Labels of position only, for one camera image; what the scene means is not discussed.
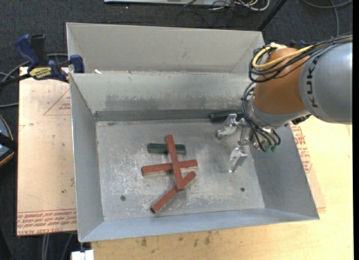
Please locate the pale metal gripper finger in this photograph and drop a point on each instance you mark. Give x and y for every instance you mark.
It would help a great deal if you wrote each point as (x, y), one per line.
(238, 157)
(226, 132)

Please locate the red-brown flat block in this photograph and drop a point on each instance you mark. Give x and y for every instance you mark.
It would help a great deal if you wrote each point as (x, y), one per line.
(175, 163)
(157, 169)
(165, 200)

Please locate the dark green flat block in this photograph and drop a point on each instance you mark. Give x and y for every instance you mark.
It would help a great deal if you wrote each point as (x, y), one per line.
(157, 148)

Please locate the grey metal bin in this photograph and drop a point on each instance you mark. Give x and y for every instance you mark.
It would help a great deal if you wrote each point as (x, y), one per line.
(134, 96)

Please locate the brown cardboard board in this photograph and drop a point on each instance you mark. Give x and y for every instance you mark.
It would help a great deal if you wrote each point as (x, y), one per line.
(45, 146)

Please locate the black cylinder on white bracket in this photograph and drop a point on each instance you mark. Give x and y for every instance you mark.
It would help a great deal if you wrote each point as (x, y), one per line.
(300, 120)

